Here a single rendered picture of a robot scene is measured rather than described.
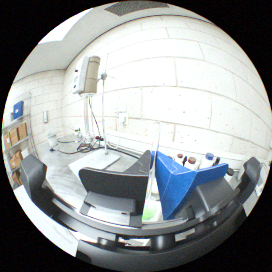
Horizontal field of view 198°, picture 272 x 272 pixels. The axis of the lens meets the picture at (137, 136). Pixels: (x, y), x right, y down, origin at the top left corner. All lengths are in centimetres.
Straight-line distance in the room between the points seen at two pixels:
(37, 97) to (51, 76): 59
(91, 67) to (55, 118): 209
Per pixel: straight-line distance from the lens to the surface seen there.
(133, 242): 25
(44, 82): 261
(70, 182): 49
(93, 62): 51
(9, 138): 241
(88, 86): 45
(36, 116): 246
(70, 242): 38
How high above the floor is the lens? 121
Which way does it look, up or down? 18 degrees down
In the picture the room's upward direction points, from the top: 1 degrees clockwise
